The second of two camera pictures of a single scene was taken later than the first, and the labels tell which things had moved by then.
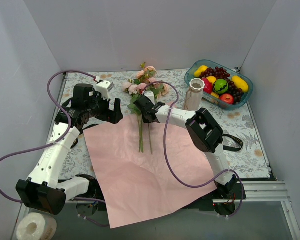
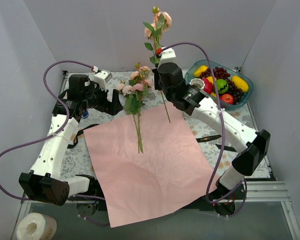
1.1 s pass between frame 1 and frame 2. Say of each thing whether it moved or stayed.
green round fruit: stayed
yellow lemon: stayed
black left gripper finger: moved
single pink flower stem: moved
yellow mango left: stayed
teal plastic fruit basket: stayed
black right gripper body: moved
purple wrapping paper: stayed
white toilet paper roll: stayed
